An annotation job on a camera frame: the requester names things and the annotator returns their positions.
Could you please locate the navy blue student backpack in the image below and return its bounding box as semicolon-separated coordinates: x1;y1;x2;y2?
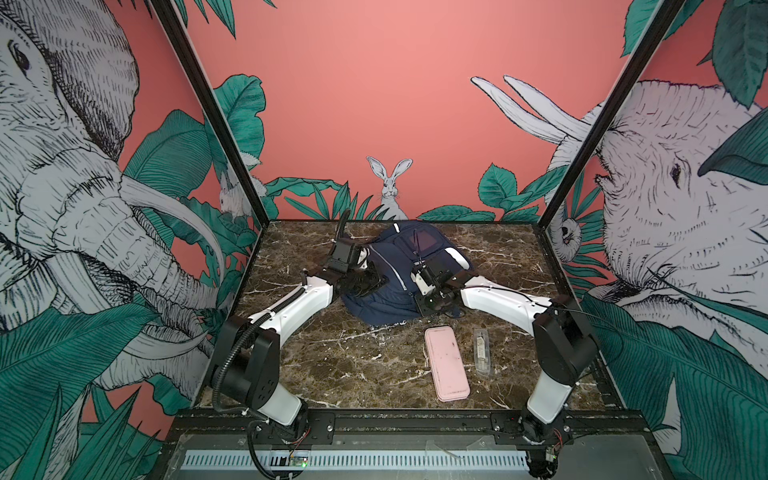
341;221;473;326

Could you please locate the pink pencil case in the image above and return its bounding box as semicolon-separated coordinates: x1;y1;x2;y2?
424;326;470;403

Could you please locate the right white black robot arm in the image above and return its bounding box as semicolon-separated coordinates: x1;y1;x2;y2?
411;261;599;445

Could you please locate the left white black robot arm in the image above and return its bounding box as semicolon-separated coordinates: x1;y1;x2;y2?
205;238;387;444

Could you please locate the clear plastic small case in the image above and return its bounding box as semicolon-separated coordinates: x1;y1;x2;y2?
473;328;491;376

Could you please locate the black front mounting rail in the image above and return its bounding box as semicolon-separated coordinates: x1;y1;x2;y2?
170;407;646;448

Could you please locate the white perforated cable duct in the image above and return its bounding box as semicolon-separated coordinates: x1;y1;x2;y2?
181;450;528;472

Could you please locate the left black frame post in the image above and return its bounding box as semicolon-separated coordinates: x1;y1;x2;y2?
150;0;270;228

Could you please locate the black frame post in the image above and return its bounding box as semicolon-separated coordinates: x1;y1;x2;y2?
537;0;685;231
150;0;270;228

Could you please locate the right black frame post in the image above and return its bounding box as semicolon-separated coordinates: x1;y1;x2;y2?
537;0;685;231

